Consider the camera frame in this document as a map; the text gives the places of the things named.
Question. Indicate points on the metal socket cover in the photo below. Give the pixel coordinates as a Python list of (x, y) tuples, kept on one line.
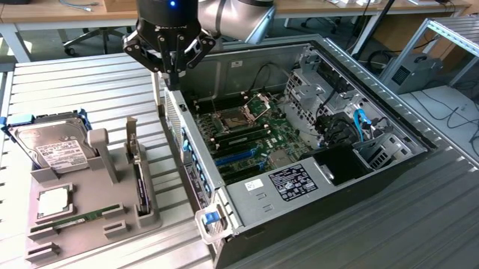
[(260, 107)]

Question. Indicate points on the CPU socket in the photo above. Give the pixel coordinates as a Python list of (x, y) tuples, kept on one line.
[(232, 122)]

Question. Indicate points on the silver perforated drive cage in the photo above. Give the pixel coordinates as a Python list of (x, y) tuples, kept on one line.
[(299, 131)]

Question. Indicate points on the black stand pole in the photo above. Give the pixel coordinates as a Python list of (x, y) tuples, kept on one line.
[(373, 26)]

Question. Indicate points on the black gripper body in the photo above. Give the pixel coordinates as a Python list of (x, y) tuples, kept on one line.
[(168, 16)]

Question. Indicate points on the blue disk caddy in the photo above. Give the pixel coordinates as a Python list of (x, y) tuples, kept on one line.
[(20, 122)]

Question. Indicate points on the green RAM stick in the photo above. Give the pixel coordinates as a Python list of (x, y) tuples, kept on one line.
[(74, 220)]

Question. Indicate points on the dark office chair base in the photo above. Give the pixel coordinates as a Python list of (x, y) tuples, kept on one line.
[(321, 21)]

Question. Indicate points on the grey box unit with vent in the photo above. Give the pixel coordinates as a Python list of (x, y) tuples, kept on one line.
[(415, 73)]

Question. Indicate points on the wooden desk with white legs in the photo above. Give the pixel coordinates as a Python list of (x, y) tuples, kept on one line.
[(44, 14)]

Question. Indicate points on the brown wooden box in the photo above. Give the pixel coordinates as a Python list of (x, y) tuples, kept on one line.
[(118, 5)]

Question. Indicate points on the grey parts rack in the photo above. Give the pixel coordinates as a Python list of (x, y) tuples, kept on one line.
[(93, 196)]

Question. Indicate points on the silver disk bay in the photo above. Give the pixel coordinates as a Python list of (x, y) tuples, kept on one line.
[(392, 145)]

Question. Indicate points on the office chair star base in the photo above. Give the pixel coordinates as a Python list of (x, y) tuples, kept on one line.
[(102, 33)]

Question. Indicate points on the black plastic fan shroud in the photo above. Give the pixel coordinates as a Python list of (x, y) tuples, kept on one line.
[(336, 164)]

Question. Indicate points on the long wooden desk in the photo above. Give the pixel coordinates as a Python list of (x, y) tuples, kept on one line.
[(423, 9)]

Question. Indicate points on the silver chipset heatsink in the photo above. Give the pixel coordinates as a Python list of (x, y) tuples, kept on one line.
[(280, 159)]

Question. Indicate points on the silver hard disk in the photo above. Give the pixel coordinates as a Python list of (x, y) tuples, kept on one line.
[(56, 145)]

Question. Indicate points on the silver power supply unit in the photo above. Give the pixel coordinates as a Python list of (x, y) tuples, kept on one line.
[(253, 207)]

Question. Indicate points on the silver CPU chip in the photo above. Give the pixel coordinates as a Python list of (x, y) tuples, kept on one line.
[(53, 203)]

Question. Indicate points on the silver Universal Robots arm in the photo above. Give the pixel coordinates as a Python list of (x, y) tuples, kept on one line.
[(232, 19)]

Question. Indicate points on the black RAM stick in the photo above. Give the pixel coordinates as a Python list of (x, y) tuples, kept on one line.
[(238, 139)]

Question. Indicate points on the green motherboard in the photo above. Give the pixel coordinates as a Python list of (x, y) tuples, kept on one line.
[(276, 131)]

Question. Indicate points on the blue expansion slot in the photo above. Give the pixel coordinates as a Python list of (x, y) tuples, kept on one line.
[(233, 158)]

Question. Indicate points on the open PC case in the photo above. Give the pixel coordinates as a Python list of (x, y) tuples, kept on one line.
[(317, 218)]

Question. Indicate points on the black graphics card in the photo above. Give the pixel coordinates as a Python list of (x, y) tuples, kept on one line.
[(141, 185)]

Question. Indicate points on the aluminium profile frame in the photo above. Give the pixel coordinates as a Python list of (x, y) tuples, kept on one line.
[(456, 30)]

